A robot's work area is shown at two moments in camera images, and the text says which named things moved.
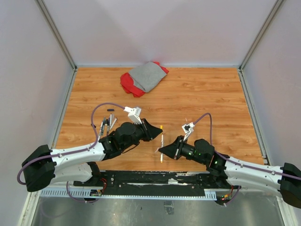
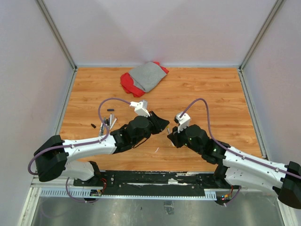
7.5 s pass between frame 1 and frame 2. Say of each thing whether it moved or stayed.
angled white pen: stayed
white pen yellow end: moved
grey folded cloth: stayed
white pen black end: stayed
